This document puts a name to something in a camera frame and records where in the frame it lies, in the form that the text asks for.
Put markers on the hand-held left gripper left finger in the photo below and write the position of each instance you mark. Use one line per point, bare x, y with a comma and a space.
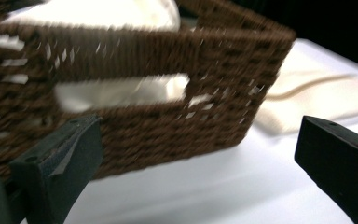
59, 168

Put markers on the brown woven basket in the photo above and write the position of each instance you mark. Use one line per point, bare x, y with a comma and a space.
155, 49

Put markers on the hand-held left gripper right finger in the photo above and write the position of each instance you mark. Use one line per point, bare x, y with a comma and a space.
338, 161

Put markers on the white cloth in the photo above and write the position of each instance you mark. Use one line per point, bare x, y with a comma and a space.
105, 12

